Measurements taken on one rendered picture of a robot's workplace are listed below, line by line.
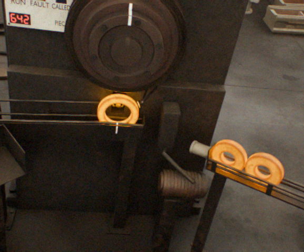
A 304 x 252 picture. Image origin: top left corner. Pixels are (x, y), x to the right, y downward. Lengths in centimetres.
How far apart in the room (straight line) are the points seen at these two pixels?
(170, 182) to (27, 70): 79
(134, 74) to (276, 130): 194
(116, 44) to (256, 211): 150
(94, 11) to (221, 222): 147
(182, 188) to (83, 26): 84
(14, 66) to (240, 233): 150
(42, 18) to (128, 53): 41
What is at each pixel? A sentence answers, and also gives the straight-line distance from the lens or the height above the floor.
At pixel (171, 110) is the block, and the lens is 184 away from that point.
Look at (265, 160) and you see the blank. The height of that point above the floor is 78.
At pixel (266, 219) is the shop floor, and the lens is 264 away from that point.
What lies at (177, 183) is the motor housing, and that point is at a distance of 191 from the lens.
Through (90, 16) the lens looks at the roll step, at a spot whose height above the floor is 121.
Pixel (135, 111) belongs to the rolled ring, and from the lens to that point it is 183.
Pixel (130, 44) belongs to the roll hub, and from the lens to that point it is 154.
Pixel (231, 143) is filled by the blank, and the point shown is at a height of 78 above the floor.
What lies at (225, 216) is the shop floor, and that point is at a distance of 255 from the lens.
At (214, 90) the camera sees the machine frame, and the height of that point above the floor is 87.
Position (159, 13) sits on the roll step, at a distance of 157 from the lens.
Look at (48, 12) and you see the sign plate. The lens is 177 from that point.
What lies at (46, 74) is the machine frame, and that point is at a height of 87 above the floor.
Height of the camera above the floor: 184
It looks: 37 degrees down
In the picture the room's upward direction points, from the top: 10 degrees clockwise
